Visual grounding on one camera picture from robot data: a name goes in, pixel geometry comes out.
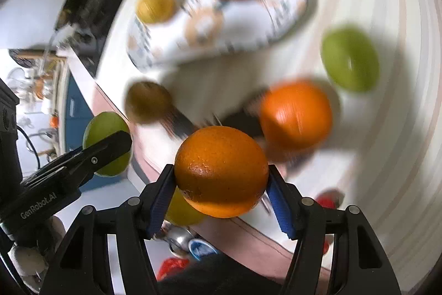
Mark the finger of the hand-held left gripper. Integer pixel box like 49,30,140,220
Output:
21,130,133,194

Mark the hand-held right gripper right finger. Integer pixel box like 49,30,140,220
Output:
266,164,403,295

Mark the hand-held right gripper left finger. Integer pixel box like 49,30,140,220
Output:
40,164,177,295

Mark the large yellow lemon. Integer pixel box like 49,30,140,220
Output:
165,186,208,226

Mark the green apple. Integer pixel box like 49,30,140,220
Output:
82,111,133,177
320,25,381,92

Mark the orange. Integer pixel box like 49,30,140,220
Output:
259,80,335,152
173,126,270,219

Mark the brown round fruit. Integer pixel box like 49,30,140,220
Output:
124,81,173,124

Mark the patterned oval plate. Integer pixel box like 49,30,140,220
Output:
127,0,309,70

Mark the silver and blue object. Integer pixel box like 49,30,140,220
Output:
166,224,222,261

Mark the red object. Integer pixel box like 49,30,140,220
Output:
157,257,190,282

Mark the person's dark clothing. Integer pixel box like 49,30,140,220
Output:
157,252,294,295

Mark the dish rack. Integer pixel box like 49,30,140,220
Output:
7,49,66,109

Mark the small yellow citrus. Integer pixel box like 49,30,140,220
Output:
136,0,176,24

